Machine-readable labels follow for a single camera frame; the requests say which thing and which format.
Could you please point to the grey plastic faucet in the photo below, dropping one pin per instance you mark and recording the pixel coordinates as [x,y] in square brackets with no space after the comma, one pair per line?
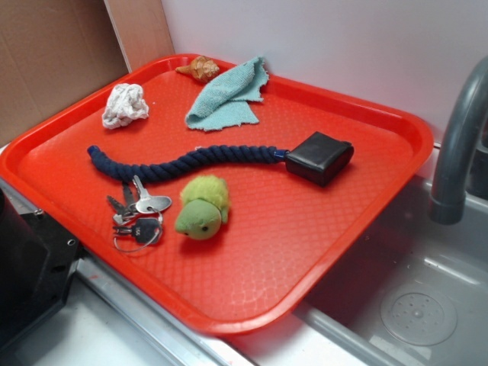
[462,161]

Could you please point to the red plastic tray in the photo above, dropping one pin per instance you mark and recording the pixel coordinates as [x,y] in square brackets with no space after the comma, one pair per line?
[284,232]

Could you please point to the teal terry cloth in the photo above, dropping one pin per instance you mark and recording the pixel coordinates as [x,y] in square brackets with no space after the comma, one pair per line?
[224,102]

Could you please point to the crumpled white paper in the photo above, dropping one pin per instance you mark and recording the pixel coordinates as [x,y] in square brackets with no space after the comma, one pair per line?
[125,104]

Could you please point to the brown seashell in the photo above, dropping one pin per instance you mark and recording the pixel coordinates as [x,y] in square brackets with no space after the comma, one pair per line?
[201,68]

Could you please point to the brown cardboard panel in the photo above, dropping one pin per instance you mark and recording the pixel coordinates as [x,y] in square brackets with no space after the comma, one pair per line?
[55,53]

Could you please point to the black leather wallet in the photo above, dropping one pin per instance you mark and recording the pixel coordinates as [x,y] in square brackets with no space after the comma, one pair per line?
[319,158]

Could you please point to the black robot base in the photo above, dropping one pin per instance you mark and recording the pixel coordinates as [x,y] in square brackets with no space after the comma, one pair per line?
[38,258]

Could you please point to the silver key bunch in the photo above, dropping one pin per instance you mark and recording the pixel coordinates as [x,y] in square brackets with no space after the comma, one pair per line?
[140,218]

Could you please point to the green plush turtle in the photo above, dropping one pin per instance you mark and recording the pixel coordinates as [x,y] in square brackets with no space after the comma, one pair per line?
[205,207]

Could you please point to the grey plastic sink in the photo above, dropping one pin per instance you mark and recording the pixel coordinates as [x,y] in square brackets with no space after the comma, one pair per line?
[408,292]

